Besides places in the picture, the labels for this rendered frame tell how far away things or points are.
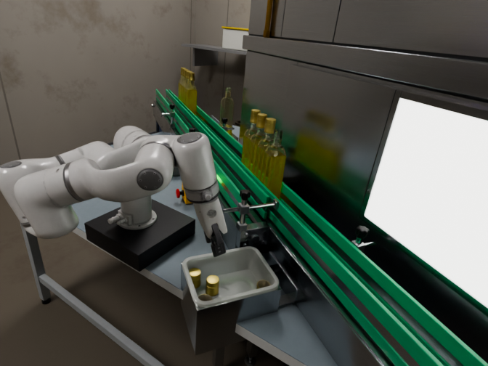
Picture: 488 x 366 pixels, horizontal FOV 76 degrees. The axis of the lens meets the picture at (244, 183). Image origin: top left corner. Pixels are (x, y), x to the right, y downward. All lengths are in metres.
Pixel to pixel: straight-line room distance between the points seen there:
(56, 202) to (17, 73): 2.80
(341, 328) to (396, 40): 0.66
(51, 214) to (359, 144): 0.74
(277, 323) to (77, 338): 1.22
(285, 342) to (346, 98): 0.64
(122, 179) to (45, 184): 0.18
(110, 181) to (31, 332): 1.44
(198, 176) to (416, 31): 0.56
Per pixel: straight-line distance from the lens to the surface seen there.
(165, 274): 0.97
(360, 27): 0.96
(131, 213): 1.03
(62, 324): 1.95
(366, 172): 0.86
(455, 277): 0.76
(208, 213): 0.68
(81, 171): 0.67
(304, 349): 0.84
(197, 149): 0.60
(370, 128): 0.85
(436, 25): 0.81
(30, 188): 0.74
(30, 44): 3.51
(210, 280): 0.85
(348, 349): 0.77
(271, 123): 1.01
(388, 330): 0.68
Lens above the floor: 1.40
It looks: 26 degrees down
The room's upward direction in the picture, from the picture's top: 6 degrees clockwise
